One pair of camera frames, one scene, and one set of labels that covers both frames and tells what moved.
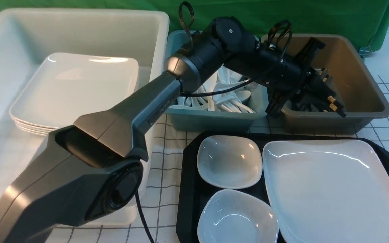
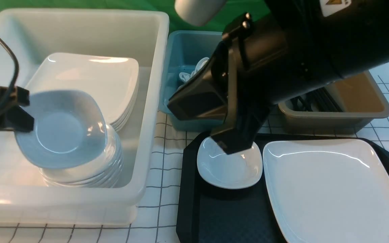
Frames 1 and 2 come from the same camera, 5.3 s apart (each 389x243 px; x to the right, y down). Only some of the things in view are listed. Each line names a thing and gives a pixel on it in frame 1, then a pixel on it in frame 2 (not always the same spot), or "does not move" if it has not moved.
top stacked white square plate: [68, 85] does not move
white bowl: [232, 216] -> [70, 128]
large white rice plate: [336, 191] does not move
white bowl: [229, 162] does not move
